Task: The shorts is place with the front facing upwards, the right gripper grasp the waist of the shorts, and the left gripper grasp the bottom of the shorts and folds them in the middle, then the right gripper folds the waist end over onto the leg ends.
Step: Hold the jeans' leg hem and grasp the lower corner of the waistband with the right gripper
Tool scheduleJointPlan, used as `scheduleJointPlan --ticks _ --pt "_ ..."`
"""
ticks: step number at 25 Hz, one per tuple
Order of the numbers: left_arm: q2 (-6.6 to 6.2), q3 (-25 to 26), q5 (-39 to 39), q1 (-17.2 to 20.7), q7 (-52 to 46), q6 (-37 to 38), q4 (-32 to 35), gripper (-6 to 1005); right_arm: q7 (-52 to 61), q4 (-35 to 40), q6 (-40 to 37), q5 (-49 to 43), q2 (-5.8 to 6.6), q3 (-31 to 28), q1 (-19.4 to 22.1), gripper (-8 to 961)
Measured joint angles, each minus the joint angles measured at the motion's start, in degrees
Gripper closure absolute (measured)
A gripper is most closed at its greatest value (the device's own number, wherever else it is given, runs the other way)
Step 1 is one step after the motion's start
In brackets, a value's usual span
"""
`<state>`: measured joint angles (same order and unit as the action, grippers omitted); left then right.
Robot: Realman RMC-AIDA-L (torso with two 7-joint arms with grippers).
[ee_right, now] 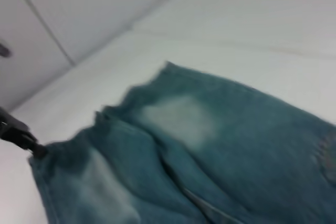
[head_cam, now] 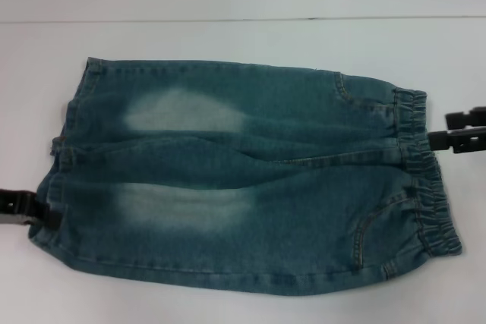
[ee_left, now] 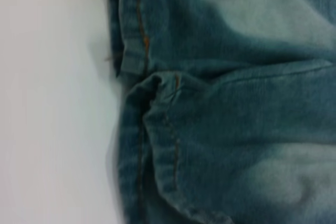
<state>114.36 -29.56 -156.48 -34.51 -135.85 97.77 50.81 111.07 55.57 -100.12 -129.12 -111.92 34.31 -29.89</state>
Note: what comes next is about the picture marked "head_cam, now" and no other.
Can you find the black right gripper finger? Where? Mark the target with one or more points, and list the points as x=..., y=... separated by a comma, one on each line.
x=455, y=141
x=465, y=119

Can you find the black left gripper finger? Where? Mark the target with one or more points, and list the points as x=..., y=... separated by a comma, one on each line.
x=55, y=219
x=15, y=199

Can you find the blue denim shorts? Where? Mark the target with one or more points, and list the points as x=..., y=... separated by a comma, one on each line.
x=243, y=157

